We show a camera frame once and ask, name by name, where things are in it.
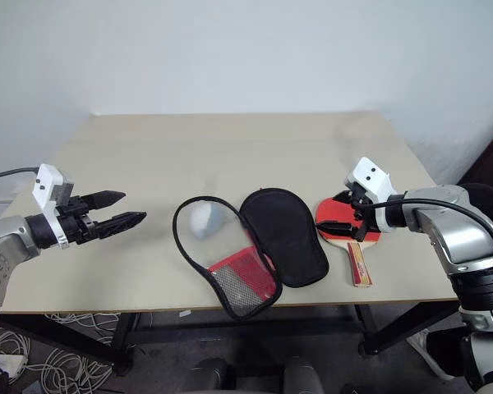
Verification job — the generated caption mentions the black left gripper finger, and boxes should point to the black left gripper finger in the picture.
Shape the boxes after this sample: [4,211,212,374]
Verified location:
[85,189,127,208]
[94,211,148,241]

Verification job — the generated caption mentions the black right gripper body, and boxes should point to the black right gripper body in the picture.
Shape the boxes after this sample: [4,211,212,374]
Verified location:
[346,184,376,244]

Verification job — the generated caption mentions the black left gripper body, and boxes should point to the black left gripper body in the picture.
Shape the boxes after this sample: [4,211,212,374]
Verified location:
[58,196,99,246]

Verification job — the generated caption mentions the red table tennis paddle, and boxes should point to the red table tennis paddle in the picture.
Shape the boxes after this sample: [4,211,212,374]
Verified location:
[315,195,383,288]

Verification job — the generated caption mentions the black clear paddle case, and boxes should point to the black clear paddle case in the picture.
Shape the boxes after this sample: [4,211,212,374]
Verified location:
[172,187,329,320]

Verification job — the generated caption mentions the white ping pong ball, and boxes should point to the white ping pong ball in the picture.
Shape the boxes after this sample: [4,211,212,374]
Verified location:
[188,203,223,240]

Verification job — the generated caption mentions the black round bin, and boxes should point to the black round bin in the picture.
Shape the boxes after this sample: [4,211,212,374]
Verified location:
[463,181,493,231]

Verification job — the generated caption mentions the dark rounded shape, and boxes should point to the dark rounded shape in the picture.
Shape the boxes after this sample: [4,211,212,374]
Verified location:
[191,357,236,392]
[282,355,318,394]

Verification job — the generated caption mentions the white power strip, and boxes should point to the white power strip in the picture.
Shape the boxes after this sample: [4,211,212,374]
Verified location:
[0,355,29,378]

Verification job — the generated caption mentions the white robot body shell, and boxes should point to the white robot body shell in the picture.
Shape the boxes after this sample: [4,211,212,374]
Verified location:
[459,305,493,394]

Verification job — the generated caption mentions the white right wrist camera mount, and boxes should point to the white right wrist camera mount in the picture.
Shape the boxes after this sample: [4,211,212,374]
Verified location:
[343,156,398,233]

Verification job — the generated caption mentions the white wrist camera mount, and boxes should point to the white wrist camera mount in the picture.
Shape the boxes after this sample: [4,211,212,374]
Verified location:
[343,156,398,233]
[32,163,76,250]

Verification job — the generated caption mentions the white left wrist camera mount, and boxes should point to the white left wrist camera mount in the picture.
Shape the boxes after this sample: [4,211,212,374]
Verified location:
[32,163,76,250]

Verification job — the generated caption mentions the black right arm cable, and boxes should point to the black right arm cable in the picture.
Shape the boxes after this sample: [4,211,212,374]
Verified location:
[352,198,493,258]

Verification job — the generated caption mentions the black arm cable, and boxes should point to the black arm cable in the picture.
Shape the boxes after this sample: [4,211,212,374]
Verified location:
[352,198,493,258]
[0,165,42,184]

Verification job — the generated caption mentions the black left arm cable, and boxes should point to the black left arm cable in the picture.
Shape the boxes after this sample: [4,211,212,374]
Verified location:
[0,165,42,184]

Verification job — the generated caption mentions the black metal table frame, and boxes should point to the black metal table frame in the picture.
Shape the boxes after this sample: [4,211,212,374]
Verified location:
[0,302,466,375]

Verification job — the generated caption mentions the tangled white floor cables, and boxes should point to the tangled white floor cables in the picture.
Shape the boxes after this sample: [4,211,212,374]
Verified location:
[0,310,127,394]

